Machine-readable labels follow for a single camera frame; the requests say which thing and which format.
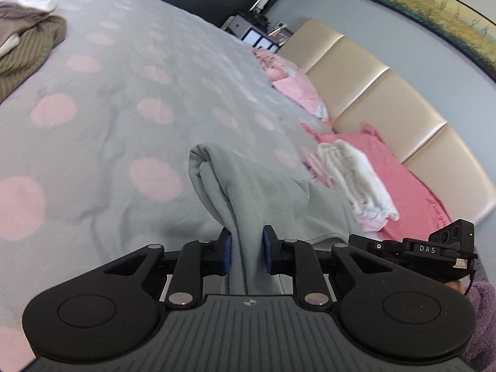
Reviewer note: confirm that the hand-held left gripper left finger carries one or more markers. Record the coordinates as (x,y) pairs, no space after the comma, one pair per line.
(226,254)

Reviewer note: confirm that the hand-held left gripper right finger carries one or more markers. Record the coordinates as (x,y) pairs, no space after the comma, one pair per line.
(268,254)

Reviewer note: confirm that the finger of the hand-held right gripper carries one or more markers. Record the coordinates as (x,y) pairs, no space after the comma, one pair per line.
(378,246)

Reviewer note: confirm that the grey long-sleeve shirt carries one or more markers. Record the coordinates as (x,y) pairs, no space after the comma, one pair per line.
(248,186)

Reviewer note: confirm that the person's right forearm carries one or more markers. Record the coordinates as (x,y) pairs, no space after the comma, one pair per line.
(482,317)

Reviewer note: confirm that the person's right hand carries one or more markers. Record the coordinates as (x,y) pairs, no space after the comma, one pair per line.
(455,286)

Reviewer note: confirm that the coral pink pillow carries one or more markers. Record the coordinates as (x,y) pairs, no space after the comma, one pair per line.
(407,186)

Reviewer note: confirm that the folded white towel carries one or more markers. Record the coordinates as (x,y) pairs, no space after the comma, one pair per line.
(360,178)

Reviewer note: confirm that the folded pink cloth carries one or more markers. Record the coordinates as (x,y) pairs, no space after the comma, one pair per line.
(316,166)

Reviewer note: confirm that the beige padded headboard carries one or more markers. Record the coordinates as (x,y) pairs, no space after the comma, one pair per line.
(387,97)

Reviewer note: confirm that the light pink pillow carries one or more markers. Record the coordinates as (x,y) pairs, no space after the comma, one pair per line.
(302,93)

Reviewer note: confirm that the crumpled pink garment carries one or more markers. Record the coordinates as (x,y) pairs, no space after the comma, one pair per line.
(275,66)

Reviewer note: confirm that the white nightstand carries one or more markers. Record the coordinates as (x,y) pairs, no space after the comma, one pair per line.
(252,38)

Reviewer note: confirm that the grey pink-dotted bed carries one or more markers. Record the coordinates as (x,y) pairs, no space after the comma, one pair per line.
(116,66)

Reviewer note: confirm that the black bag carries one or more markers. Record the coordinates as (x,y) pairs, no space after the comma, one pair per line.
(254,19)

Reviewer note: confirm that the framed landscape painting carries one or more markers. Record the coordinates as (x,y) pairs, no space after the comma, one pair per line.
(426,11)

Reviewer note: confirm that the olive striped shirt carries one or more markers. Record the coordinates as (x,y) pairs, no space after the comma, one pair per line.
(35,46)

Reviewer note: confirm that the white shirt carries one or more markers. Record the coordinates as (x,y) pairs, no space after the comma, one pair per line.
(48,6)

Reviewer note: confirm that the taupe shirt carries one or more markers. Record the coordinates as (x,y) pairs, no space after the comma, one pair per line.
(19,15)

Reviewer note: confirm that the photo frame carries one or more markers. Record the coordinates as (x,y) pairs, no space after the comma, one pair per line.
(281,35)

